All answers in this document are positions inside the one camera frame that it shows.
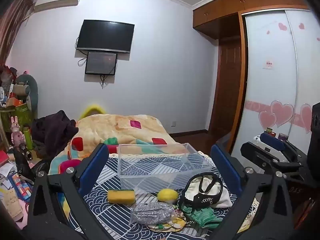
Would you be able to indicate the purple jar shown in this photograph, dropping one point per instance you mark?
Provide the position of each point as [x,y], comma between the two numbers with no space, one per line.
[283,136]

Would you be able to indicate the small black wall monitor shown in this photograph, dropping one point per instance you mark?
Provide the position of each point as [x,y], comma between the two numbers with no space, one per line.
[101,63]

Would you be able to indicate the dark clothes pile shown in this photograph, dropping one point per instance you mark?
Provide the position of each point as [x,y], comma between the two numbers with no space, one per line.
[53,130]

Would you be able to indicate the green bottle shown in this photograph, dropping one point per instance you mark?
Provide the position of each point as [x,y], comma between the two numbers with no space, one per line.
[28,138]

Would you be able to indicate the green knitted cloth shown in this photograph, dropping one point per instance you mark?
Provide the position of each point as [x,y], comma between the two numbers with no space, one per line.
[205,217]

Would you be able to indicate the navy patterned tablecloth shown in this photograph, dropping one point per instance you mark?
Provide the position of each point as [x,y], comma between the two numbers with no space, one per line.
[110,215]

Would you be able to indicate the clear plastic storage box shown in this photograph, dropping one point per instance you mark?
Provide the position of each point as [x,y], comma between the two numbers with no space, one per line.
[150,176]

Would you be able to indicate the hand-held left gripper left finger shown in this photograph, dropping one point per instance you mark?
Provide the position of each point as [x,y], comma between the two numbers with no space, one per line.
[96,160]

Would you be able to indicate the pink rabbit plush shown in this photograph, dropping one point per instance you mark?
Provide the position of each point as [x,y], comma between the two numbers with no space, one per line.
[17,135]

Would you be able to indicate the beige blanket with coloured patches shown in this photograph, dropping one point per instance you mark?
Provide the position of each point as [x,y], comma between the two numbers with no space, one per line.
[112,127]

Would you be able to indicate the wooden wardrobe with heart doors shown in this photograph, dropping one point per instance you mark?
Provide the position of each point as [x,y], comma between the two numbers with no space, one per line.
[270,55]

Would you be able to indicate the yellow floral fabric pouch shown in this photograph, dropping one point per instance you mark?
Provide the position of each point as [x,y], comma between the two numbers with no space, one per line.
[172,225]

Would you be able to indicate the black tube with holes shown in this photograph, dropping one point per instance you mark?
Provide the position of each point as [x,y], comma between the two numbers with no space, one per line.
[25,151]

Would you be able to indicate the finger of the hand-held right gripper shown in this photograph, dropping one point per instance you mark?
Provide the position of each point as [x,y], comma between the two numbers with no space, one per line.
[273,140]
[260,155]

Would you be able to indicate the yellow plush item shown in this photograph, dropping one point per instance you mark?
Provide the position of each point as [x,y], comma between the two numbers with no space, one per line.
[93,109]

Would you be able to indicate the silver glitter pouch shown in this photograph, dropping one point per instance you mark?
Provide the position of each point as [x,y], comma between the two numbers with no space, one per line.
[152,213]

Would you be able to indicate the pile of papers and books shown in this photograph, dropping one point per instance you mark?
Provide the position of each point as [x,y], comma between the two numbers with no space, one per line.
[12,187]

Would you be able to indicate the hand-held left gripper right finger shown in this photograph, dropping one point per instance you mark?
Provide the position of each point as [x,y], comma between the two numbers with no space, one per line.
[225,165]

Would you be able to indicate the yellow lemon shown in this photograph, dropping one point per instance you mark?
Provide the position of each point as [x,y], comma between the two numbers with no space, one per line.
[167,195]

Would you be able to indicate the wall-mounted black television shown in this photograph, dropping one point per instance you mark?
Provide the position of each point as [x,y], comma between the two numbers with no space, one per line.
[105,35]

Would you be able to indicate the red round tin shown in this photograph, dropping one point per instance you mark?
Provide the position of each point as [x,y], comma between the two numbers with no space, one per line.
[269,130]

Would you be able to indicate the brown striped curtain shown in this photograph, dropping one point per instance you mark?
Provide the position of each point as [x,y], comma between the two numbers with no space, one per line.
[12,25]

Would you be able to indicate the brown wooden door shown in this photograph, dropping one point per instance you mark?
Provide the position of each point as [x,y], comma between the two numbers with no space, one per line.
[226,85]

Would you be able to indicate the green paper bag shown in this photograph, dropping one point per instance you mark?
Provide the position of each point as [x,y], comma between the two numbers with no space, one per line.
[18,115]

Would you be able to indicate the grey-green plush toy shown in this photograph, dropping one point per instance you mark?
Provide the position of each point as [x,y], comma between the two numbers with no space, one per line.
[31,90]

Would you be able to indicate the yellow green sponge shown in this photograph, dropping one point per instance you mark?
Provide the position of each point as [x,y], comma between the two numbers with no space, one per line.
[121,196]

